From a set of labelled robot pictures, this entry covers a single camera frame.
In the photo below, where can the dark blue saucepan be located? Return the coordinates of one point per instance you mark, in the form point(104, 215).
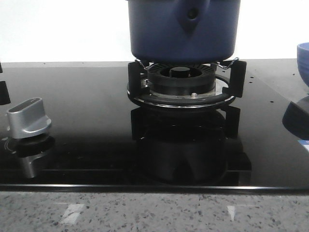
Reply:
point(183, 31)

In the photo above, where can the blue white energy label sticker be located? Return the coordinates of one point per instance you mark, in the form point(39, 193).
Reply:
point(305, 144)

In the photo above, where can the blue plastic bowl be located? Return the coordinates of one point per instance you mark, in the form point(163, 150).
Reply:
point(303, 61)

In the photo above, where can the black gas burner with grate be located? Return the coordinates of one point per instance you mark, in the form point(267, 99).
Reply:
point(186, 86)

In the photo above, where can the black glass cooktop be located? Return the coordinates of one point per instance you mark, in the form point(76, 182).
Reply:
point(100, 141)

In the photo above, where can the silver stove control knob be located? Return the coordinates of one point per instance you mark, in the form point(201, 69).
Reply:
point(28, 119)

